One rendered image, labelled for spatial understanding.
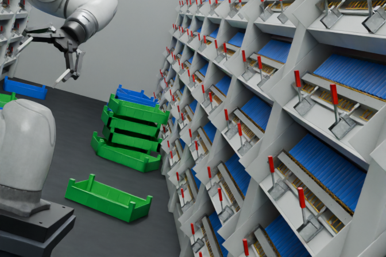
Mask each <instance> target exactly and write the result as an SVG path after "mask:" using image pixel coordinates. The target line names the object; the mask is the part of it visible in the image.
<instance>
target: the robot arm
mask: <svg viewBox="0 0 386 257"><path fill-rule="evenodd" d="M27 1H28V2H29V3H30V4H31V5H32V6H34V7H35V8H37V9H39V10H41V11H43V12H45V13H48V14H50V15H53V16H55V17H59V18H64V19H66V20H65V22H64V25H63V26H62V27H61V28H60V29H55V28H54V27H53V26H52V25H53V23H52V22H49V23H48V24H46V25H40V26H33V27H28V28H25V29H24V31H23V32H22V35H23V36H24V38H23V39H22V40H21V42H20V43H19V45H20V47H19V48H17V50H16V51H15V53H14V55H15V56H16V55H18V54H19V53H20V52H21V51H22V50H23V49H25V48H26V47H27V46H28V45H29V44H30V42H47V43H48V44H53V46H55V47H56V48H58V50H59V51H61V52H64V58H65V63H66V69H67V70H66V71H65V72H64V73H63V74H62V75H61V76H60V77H59V78H58V79H57V80H56V81H55V82H54V84H53V86H52V88H55V87H56V86H57V85H58V84H59V83H60V82H61V81H62V82H63V83H65V82H66V81H67V80H68V79H69V78H70V77H72V78H73V79H74V80H77V79H78V77H79V76H80V73H81V69H82V61H83V56H84V55H85V54H86V52H85V51H84V50H83V51H81V50H79V49H78V46H79V45H80V44H81V43H84V42H86V41H87V40H88V39H89V38H91V37H92V36H93V35H94V34H95V33H96V32H99V31H101V30H102V29H103V28H105V27H106V26H107V25H108V24H109V23H110V21H111V20H112V19H113V17H114V16H115V14H116V12H117V7H118V0H27ZM45 32H47V33H49V32H52V33H51V34H40V33H45ZM74 52H75V53H76V58H77V59H76V63H75V69H74V62H73V57H72V53H74ZM55 141H56V126H55V119H54V117H53V115H52V112H51V110H50V109H49V108H47V107H45V106H43V105H41V104H38V103H36V102H33V101H30V100H26V99H17V100H12V101H10V102H8V103H6V104H5V105H4V107H3V109H2V110H0V209H3V210H6V211H9V212H12V213H15V214H16V215H19V216H22V217H29V216H30V215H31V214H34V213H36V212H39V211H41V210H44V209H50V207H51V203H49V202H47V201H45V200H42V199H41V192H42V189H43V185H44V182H45V179H46V177H47V175H48V171H49V168H50V165H51V161H52V157H53V152H54V148H55Z"/></svg>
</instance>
